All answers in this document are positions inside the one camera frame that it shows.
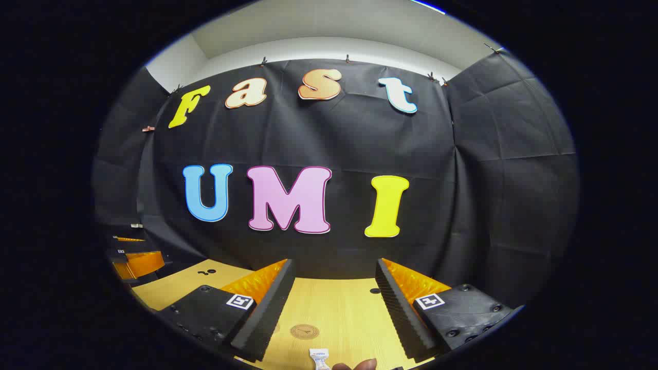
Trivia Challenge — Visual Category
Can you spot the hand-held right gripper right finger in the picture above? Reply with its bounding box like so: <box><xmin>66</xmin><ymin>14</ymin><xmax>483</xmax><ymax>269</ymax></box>
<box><xmin>375</xmin><ymin>258</ymin><xmax>515</xmax><ymax>361</ymax></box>

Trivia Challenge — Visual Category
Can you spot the white toothpaste tube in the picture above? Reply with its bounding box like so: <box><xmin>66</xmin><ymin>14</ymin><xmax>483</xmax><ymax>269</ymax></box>
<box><xmin>308</xmin><ymin>348</ymin><xmax>331</xmax><ymax>370</ymax></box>

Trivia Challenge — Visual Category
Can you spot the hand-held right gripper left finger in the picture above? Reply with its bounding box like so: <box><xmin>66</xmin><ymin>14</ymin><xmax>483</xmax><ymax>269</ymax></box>
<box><xmin>157</xmin><ymin>258</ymin><xmax>296</xmax><ymax>362</ymax></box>

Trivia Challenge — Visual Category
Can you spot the black backdrop cloth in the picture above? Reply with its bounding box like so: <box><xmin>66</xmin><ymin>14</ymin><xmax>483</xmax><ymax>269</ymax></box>
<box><xmin>93</xmin><ymin>50</ymin><xmax>580</xmax><ymax>309</ymax></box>

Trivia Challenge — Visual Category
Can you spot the wooden desktop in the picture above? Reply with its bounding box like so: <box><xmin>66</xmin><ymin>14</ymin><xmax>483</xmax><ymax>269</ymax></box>
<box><xmin>131</xmin><ymin>258</ymin><xmax>437</xmax><ymax>370</ymax></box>

